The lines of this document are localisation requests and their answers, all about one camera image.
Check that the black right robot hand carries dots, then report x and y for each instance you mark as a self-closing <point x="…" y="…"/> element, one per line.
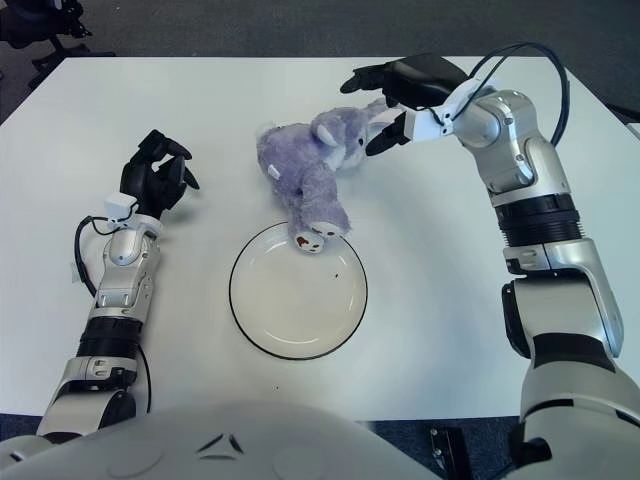
<point x="420" y="80"/>

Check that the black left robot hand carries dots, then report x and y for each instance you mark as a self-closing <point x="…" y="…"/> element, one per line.
<point x="147" y="182"/>

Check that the purple plush bunny doll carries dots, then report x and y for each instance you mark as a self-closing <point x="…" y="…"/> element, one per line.
<point x="300" y="170"/>

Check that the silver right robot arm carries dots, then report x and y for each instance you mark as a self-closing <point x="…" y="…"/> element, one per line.
<point x="555" y="270"/>

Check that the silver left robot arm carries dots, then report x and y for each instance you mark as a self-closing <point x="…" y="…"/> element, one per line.
<point x="120" y="285"/>

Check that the white plate with black rim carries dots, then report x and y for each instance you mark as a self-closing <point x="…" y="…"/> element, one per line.
<point x="300" y="310"/>

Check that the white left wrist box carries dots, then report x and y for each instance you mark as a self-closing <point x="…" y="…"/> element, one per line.
<point x="119" y="205"/>

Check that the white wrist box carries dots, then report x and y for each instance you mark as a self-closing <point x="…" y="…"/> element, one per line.
<point x="425" y="125"/>
<point x="119" y="205"/>

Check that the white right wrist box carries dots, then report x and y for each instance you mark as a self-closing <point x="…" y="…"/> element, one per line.
<point x="425" y="125"/>

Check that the black office chair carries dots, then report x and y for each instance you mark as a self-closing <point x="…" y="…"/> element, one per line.
<point x="25" y="25"/>

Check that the white side table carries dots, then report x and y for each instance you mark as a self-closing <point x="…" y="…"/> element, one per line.
<point x="635" y="131"/>

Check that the grey robot torso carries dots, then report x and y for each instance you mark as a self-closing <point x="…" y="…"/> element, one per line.
<point x="300" y="450"/>

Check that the black bracket under table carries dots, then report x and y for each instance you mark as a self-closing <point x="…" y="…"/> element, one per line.
<point x="450" y="450"/>

